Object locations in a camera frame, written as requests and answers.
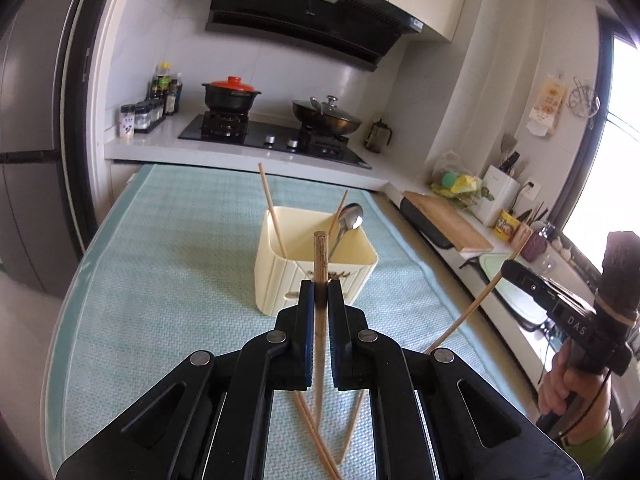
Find white knife block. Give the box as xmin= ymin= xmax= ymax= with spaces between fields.
xmin=470 ymin=166 xmax=521 ymax=227

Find purple soap dispenser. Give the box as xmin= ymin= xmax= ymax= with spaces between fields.
xmin=522 ymin=222 xmax=556 ymax=263

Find black gas stove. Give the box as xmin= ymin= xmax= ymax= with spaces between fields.
xmin=178 ymin=112 xmax=372 ymax=170

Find person's right forearm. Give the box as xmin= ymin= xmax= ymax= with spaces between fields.
xmin=555 ymin=410 xmax=636 ymax=480

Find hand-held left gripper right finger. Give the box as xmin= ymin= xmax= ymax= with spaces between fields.
xmin=326 ymin=280 xmax=584 ymax=480

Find black pot with orange lid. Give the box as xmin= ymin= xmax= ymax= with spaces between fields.
xmin=201 ymin=76 xmax=262 ymax=112

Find pink cup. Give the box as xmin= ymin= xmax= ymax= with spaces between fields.
xmin=512 ymin=222 xmax=533 ymax=256

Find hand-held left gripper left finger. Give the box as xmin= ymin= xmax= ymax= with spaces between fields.
xmin=55 ymin=280 xmax=318 ymax=480

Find wooden cutting board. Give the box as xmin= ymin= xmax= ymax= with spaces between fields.
xmin=402 ymin=190 xmax=494 ymax=253

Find wok with glass lid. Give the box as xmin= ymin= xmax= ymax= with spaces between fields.
xmin=291 ymin=95 xmax=363 ymax=137

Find cream ribbed utensil box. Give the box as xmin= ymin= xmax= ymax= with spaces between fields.
xmin=255 ymin=205 xmax=379 ymax=317

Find yellow green cleaning cloths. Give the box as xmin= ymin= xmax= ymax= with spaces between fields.
xmin=432 ymin=172 xmax=488 ymax=201

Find grey refrigerator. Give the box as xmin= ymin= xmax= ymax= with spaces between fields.
xmin=0 ymin=0 xmax=83 ymax=311

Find steel spoon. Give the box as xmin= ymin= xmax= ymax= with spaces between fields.
xmin=327 ymin=203 xmax=365 ymax=261

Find dark glass kettle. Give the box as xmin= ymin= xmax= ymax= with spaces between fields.
xmin=364 ymin=118 xmax=393 ymax=153

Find black tray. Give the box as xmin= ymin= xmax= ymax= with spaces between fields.
xmin=398 ymin=196 xmax=456 ymax=250

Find yellow printed cup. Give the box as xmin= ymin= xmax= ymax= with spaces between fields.
xmin=494 ymin=209 xmax=521 ymax=242

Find black window frame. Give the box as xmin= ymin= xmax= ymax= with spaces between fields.
xmin=560 ymin=10 xmax=640 ymax=241

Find person's right hand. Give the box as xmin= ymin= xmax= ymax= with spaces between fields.
xmin=537 ymin=341 xmax=612 ymax=437

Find light blue towel mat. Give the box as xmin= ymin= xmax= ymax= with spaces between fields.
xmin=42 ymin=162 xmax=541 ymax=480

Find black range hood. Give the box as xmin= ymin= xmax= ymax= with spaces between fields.
xmin=205 ymin=0 xmax=423 ymax=72

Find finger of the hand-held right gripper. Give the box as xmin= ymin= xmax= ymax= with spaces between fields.
xmin=501 ymin=258 xmax=564 ymax=314

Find dark sauce bottle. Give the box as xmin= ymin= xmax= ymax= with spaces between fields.
xmin=165 ymin=74 xmax=183 ymax=116

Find hanging wire trivet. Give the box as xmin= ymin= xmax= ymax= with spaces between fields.
xmin=567 ymin=76 xmax=601 ymax=118

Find black frying pan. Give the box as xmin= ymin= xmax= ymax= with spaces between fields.
xmin=459 ymin=255 xmax=551 ymax=334

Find white upper cabinets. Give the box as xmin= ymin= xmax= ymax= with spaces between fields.
xmin=350 ymin=0 xmax=476 ymax=43

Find green cutting board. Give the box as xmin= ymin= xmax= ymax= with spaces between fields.
xmin=479 ymin=252 xmax=551 ymax=328

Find clear plastic bag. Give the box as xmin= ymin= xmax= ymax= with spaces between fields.
xmin=430 ymin=150 xmax=468 ymax=186

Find hanging printed paper bag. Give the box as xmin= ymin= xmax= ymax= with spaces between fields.
xmin=527 ymin=74 xmax=568 ymax=137

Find yellow cap sauce bottle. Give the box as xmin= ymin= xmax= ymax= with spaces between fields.
xmin=152 ymin=62 xmax=172 ymax=98

